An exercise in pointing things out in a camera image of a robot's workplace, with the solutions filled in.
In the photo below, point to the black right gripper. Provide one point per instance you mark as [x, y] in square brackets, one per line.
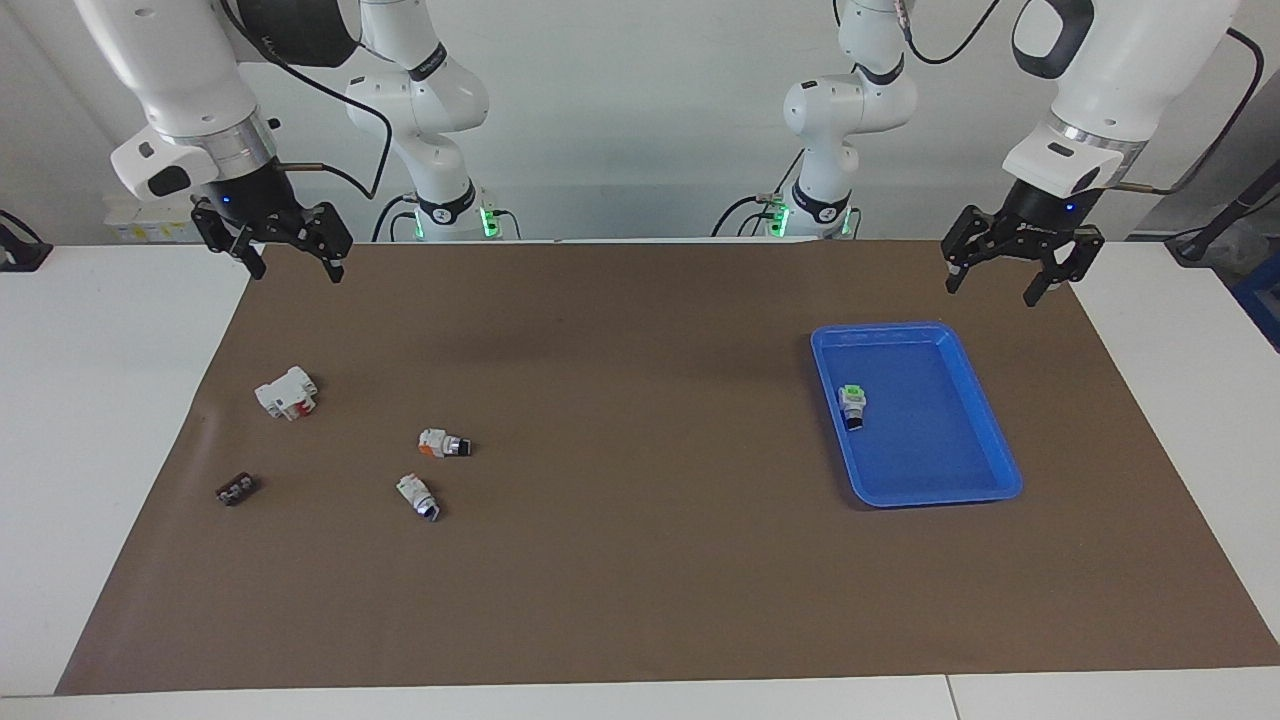
[255, 205]

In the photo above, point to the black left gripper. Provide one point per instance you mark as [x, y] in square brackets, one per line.
[1035, 218]

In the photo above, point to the selector switch green block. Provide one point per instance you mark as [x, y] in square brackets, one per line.
[853, 404]

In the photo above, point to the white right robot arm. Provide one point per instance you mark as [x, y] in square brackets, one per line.
[170, 60]

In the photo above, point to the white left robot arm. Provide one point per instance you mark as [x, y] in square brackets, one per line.
[1130, 60]

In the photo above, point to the white box yellow labels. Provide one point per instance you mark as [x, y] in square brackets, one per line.
[140, 225]

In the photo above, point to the white circuit breaker red lever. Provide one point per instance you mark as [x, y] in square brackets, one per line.
[283, 392]

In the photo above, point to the black stand pole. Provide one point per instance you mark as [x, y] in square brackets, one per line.
[1225, 215]

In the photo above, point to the blue plastic tray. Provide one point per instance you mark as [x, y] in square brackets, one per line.
[940, 440]

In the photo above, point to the blue crate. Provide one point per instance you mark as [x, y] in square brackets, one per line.
[1262, 300]

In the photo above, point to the black terminal block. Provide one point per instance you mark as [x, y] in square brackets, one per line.
[237, 490]

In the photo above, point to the brown table mat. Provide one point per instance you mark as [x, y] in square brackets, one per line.
[640, 560]

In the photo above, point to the black clamp mount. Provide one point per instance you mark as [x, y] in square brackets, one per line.
[25, 255]

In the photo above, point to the selector switch orange green blocks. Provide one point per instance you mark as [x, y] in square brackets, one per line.
[440, 442]

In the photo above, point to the small white-grey switch part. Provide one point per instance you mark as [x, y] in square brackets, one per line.
[417, 495]

